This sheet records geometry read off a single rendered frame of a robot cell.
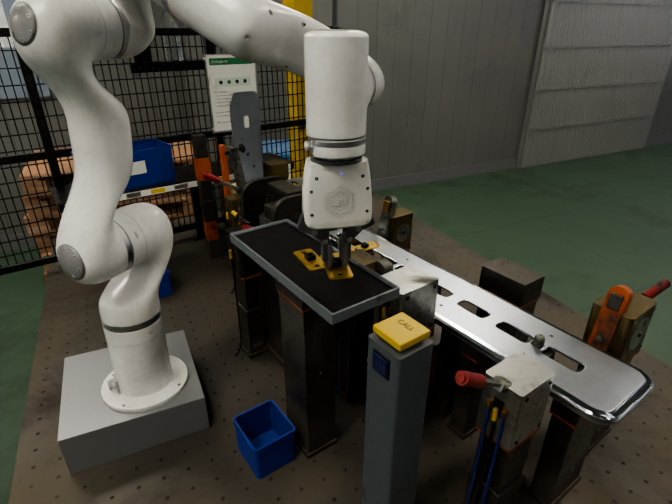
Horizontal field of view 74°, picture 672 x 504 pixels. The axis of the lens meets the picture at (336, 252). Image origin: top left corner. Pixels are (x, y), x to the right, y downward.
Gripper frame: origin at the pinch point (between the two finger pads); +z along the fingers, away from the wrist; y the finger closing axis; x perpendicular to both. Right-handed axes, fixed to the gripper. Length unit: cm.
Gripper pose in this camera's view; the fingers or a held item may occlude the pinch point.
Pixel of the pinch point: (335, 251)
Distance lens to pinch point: 71.4
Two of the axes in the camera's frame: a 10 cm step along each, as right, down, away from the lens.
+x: -2.1, -4.3, 8.8
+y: 9.8, -0.9, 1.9
